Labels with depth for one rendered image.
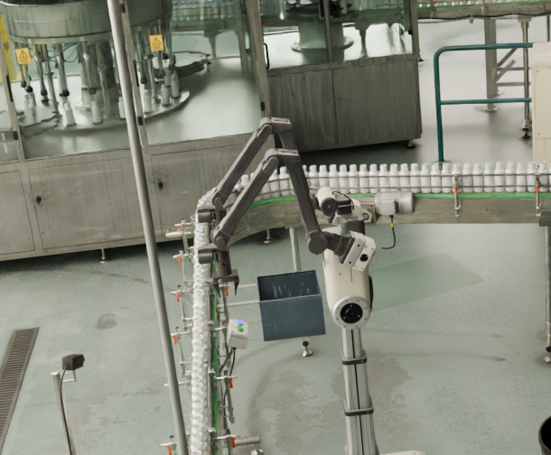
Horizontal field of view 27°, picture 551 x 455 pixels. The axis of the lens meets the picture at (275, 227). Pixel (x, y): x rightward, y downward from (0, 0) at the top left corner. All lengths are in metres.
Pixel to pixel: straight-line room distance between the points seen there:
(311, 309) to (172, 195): 3.13
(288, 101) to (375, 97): 0.79
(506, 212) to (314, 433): 1.65
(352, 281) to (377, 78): 5.74
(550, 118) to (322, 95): 2.43
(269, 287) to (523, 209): 1.59
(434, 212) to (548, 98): 2.33
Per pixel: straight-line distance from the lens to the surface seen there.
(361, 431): 5.12
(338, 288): 4.72
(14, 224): 8.69
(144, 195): 2.33
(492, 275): 7.89
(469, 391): 6.52
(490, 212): 6.56
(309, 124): 10.35
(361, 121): 10.40
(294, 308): 5.55
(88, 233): 8.65
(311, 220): 4.44
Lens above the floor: 3.29
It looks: 21 degrees down
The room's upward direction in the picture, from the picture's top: 6 degrees counter-clockwise
